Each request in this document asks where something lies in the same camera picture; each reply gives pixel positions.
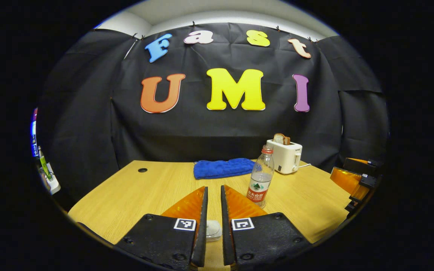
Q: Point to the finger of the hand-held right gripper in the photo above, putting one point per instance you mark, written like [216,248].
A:
[360,167]
[347,180]

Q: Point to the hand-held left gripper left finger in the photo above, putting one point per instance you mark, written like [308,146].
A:
[202,233]

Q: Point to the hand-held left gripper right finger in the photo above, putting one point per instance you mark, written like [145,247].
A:
[226,241]

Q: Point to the clear plastic water bottle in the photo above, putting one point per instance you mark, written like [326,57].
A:
[260,177]

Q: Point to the green drink bottle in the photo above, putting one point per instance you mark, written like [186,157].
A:
[44,165]

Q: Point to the white toaster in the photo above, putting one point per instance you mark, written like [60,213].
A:
[285,158]

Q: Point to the blue towel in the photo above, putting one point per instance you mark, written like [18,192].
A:
[222,168]

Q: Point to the toasted bread slice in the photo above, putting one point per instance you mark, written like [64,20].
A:
[281,139]

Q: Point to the black backdrop cloth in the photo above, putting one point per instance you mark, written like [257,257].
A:
[202,135]

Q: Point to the white side table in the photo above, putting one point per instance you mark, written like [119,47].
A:
[53,185]

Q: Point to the computer monitor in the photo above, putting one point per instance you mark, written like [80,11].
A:
[34,135]

